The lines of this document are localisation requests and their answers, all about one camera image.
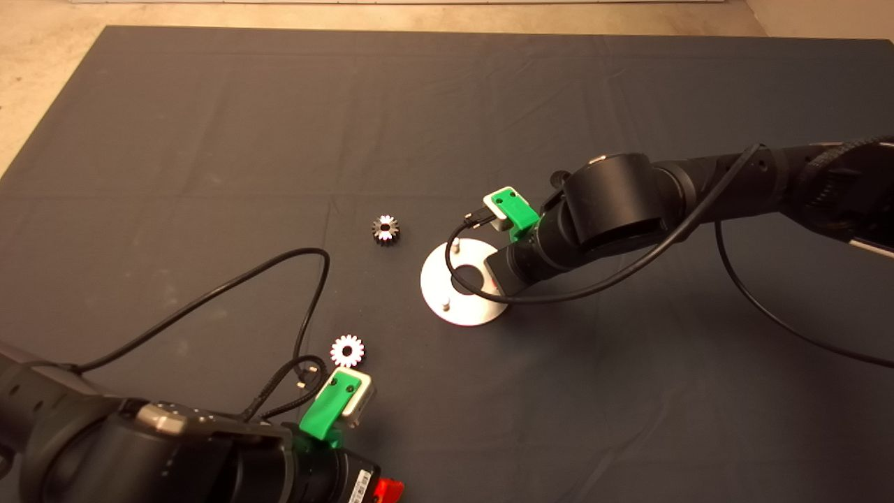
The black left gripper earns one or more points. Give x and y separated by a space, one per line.
328 478

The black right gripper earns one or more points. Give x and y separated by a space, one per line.
538 258

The small steel planetary gear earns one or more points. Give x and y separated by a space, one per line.
385 230
347 351

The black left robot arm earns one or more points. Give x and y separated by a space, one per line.
105 454

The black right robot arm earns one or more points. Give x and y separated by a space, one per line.
698 188

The round metal carrier plate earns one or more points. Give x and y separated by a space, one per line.
429 283

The dark grey table cloth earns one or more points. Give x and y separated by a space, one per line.
279 126

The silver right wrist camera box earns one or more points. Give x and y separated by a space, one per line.
499 223

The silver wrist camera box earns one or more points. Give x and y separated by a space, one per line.
499 223
360 399

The green right camera mount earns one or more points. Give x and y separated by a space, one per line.
517 211

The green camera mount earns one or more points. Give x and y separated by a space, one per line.
323 412
517 211

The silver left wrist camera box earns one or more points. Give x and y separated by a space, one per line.
360 399

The green left camera mount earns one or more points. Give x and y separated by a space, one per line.
323 412

